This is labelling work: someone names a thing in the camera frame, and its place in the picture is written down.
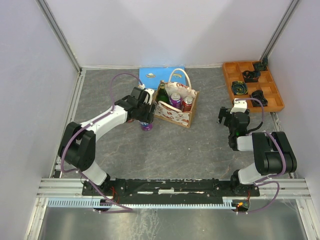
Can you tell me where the purple soda can front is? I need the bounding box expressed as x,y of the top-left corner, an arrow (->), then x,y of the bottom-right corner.
140,122 -> 153,131

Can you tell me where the purple soda can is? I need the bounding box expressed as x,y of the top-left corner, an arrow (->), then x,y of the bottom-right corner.
169,92 -> 182,110
140,122 -> 153,131

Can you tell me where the patterned canvas tote bag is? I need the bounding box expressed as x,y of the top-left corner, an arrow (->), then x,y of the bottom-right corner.
153,68 -> 199,128

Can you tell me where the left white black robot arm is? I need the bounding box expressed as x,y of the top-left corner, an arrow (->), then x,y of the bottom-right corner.
58,87 -> 157,195

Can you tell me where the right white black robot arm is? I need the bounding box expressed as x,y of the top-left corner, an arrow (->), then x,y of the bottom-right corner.
218,106 -> 298,196

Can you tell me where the dark green glass bottle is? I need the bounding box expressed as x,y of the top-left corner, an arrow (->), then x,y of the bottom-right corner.
156,80 -> 170,104

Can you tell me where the rolled dark sock left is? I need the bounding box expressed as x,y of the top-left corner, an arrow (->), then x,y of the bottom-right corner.
231,81 -> 248,96

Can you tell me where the rolled dark sock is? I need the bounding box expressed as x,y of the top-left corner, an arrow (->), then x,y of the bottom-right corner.
252,56 -> 269,72
250,89 -> 268,107
231,81 -> 248,96
242,70 -> 261,83

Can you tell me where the blue printed folded cloth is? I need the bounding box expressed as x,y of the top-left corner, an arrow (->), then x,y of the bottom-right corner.
139,66 -> 186,91

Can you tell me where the rolled dark sock bottom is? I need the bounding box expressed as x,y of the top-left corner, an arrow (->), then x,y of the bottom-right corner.
250,89 -> 268,107

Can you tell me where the orange compartment tray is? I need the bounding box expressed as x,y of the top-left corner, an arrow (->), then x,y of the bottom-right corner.
222,61 -> 285,112

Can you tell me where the rolled dark sock middle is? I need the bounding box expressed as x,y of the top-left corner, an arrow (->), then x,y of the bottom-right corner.
242,70 -> 261,83

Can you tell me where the rolled dark sock top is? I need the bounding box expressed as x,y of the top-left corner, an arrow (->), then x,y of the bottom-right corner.
252,56 -> 269,72

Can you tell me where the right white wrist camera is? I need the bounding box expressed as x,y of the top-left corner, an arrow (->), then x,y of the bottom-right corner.
230,98 -> 248,113

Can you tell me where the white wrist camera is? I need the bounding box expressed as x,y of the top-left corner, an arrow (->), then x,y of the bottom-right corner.
138,84 -> 155,105
230,98 -> 248,113

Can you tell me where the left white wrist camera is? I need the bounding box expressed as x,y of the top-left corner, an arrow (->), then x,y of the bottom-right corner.
138,84 -> 155,105

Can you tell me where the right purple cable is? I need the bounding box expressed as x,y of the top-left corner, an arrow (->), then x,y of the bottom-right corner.
234,97 -> 287,216

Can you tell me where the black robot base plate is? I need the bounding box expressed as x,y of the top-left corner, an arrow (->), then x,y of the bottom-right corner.
97,178 -> 260,205

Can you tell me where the blue slotted cable duct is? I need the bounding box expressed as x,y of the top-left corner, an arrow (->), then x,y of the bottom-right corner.
47,197 -> 236,210

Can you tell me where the aluminium frame rail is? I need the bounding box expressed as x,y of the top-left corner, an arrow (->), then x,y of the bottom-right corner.
36,178 -> 311,200

